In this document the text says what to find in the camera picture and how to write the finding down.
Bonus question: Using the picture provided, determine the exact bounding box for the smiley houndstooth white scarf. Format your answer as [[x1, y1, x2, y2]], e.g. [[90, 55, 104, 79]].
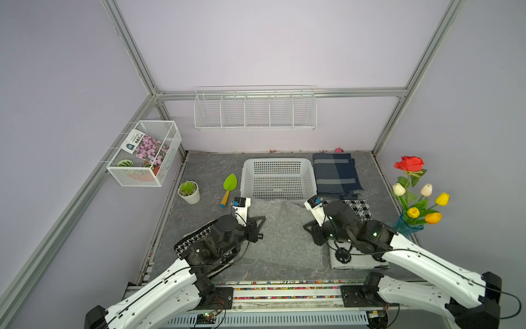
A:
[[323, 200, 390, 270]]

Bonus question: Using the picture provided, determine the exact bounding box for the grey scarf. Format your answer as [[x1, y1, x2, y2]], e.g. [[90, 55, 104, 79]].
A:
[[233, 199, 328, 280]]

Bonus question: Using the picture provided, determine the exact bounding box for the black white houndstooth scarf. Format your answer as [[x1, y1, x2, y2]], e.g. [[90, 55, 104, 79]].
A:
[[174, 219, 225, 267]]

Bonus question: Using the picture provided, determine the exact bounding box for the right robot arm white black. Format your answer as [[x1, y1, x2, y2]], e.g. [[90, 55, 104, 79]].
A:
[[304, 195, 502, 328]]

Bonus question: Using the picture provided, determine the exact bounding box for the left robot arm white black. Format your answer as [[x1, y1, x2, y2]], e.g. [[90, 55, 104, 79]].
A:
[[84, 215, 266, 328]]

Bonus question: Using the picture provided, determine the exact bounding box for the white plastic basket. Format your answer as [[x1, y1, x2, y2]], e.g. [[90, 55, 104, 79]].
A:
[[240, 158, 317, 204]]

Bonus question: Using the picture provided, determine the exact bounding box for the navy striped folded scarf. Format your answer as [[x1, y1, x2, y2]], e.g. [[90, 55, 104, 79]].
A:
[[312, 153, 363, 200]]

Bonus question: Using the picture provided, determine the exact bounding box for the green toy shovel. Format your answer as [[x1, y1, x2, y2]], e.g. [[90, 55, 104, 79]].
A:
[[220, 174, 238, 208]]

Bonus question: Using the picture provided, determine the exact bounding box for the small potted green plant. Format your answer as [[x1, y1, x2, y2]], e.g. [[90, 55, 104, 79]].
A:
[[178, 181, 201, 205]]

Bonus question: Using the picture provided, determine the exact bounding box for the blue glass vase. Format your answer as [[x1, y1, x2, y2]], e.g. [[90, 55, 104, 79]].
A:
[[393, 214, 424, 238]]

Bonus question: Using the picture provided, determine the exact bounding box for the artificial flower bouquet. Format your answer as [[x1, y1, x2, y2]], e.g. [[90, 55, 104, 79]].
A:
[[392, 156, 450, 226]]

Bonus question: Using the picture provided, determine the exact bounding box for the flower seed packet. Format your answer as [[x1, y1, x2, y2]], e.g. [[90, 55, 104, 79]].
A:
[[120, 129, 169, 167]]

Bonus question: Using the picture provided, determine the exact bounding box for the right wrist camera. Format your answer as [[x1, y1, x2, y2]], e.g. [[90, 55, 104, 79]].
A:
[[304, 195, 326, 227]]

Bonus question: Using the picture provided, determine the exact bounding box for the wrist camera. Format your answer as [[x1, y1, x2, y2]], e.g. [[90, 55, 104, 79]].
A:
[[231, 197, 251, 226], [304, 195, 326, 227]]

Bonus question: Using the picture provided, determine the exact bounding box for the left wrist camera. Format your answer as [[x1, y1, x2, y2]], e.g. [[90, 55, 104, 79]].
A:
[[231, 197, 251, 226]]

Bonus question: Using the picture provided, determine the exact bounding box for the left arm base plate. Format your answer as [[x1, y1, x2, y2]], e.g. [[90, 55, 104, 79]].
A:
[[195, 287, 234, 310]]

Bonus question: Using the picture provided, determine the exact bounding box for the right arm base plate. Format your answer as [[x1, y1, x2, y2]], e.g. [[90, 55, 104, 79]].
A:
[[340, 285, 390, 309]]

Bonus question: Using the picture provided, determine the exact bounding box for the white wire wall shelf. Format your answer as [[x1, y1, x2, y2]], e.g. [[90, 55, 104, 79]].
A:
[[193, 87, 318, 130]]

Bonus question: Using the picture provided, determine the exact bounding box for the white mesh wall basket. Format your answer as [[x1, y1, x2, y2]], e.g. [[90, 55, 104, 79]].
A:
[[106, 120, 182, 187]]

